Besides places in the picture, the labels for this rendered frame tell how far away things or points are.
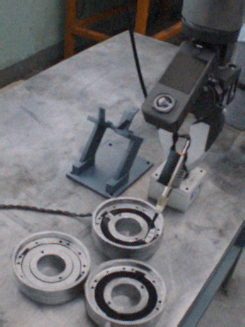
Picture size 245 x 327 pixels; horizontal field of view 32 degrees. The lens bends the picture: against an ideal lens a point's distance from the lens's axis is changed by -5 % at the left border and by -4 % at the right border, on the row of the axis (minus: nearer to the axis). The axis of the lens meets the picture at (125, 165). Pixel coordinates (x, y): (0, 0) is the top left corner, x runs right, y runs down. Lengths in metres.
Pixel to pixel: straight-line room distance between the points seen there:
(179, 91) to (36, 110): 0.51
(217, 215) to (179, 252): 0.11
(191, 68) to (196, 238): 0.29
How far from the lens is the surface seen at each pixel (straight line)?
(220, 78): 0.55
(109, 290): 0.58
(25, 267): 0.60
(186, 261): 0.67
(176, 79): 0.51
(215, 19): 0.50
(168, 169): 0.60
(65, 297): 0.58
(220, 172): 0.84
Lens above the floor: 1.30
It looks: 38 degrees down
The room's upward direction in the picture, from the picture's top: 7 degrees clockwise
